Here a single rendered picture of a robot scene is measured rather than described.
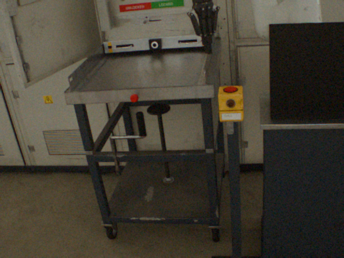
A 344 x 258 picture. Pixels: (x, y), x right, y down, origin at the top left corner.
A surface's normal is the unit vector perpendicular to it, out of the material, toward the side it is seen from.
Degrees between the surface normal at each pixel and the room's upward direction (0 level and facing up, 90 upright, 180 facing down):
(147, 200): 0
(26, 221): 0
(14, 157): 89
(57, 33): 90
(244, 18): 90
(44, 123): 90
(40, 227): 0
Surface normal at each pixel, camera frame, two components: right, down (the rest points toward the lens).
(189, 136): -0.15, 0.47
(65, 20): 0.86, 0.15
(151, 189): -0.11, -0.88
